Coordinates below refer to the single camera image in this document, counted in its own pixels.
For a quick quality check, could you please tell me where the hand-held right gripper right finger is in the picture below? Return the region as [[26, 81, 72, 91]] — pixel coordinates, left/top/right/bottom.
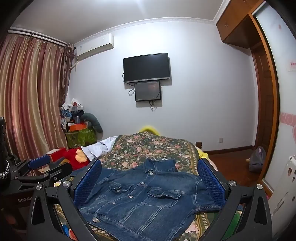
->
[[197, 158, 273, 241]]

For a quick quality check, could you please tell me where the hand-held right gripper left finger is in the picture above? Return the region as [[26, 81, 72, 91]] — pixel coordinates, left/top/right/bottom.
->
[[26, 158, 102, 241]]

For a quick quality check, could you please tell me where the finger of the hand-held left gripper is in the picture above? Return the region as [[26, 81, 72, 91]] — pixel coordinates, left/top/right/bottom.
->
[[14, 155, 52, 177], [16, 162, 73, 186]]

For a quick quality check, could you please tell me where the blue denim jacket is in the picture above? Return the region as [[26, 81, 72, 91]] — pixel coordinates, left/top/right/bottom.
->
[[79, 158, 223, 241]]

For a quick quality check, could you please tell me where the red plush toy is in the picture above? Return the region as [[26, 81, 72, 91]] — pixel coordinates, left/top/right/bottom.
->
[[60, 148, 98, 171]]

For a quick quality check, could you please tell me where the yellow bed sheet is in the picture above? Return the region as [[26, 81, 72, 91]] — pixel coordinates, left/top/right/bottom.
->
[[196, 147, 210, 161]]

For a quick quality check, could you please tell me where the white cloth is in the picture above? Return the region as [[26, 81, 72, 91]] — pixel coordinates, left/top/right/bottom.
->
[[82, 136, 116, 161]]

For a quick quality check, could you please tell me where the orange box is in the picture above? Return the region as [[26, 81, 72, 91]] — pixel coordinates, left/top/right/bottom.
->
[[69, 124, 88, 132]]

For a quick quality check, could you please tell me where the grey bag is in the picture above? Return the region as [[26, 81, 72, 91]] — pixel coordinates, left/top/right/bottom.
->
[[248, 146, 267, 173]]

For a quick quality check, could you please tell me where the pile of household clutter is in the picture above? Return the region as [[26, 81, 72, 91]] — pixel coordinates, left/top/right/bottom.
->
[[60, 98, 85, 127]]

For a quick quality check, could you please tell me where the grey plush toy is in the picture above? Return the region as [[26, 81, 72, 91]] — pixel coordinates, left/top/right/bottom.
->
[[80, 112, 103, 134]]

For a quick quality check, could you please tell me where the striped pink curtain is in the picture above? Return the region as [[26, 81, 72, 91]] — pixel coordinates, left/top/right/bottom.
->
[[0, 32, 75, 164]]

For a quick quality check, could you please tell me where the floral bed blanket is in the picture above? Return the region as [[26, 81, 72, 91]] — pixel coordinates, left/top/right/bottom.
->
[[53, 131, 232, 241]]

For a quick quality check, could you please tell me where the yellow pillow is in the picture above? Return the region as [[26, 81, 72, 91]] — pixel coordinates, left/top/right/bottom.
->
[[141, 125, 160, 135]]

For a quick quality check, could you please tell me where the white air conditioner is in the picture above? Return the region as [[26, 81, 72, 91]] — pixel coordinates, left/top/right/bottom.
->
[[74, 33, 115, 62]]

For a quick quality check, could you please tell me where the wooden overhead cabinet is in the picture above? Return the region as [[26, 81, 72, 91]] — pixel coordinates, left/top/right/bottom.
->
[[215, 0, 265, 49]]

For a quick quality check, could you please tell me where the small black wall monitor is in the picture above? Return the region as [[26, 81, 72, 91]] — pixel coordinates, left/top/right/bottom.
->
[[134, 81, 162, 102]]

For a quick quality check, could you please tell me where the curtain rail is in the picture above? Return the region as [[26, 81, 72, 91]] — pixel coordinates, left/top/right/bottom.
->
[[8, 27, 75, 48]]

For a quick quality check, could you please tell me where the black wall television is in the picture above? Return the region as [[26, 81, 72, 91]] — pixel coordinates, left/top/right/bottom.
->
[[123, 53, 172, 84]]

